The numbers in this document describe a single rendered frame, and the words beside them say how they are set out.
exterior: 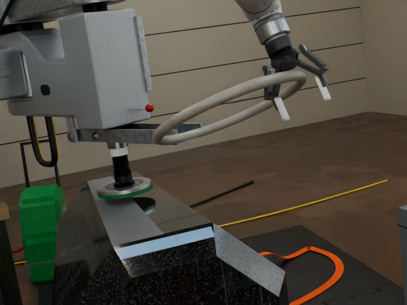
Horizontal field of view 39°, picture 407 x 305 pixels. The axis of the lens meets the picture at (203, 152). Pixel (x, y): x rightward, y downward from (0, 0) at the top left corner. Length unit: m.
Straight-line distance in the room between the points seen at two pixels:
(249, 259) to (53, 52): 1.21
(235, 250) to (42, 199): 2.11
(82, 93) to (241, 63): 5.60
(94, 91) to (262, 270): 0.86
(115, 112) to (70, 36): 0.32
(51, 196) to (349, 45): 5.72
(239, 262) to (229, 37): 5.93
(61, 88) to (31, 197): 1.57
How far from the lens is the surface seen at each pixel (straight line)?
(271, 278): 1.95
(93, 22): 2.12
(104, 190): 2.25
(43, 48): 2.53
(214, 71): 7.53
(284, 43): 1.61
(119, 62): 2.16
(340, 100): 8.48
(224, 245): 1.85
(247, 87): 1.50
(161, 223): 1.93
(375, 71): 8.54
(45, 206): 3.77
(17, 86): 2.68
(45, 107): 2.51
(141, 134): 2.01
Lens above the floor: 1.39
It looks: 11 degrees down
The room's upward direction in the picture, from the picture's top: 8 degrees counter-clockwise
